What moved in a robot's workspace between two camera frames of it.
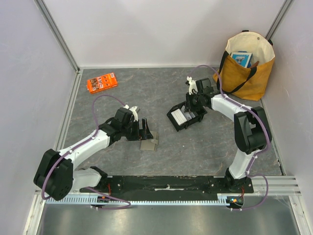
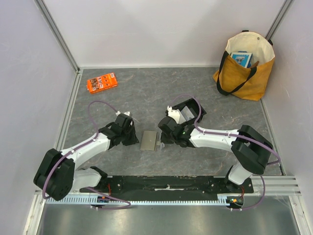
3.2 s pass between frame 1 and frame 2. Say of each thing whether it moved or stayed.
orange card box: stayed
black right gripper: moved
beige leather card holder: stayed
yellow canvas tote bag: stayed
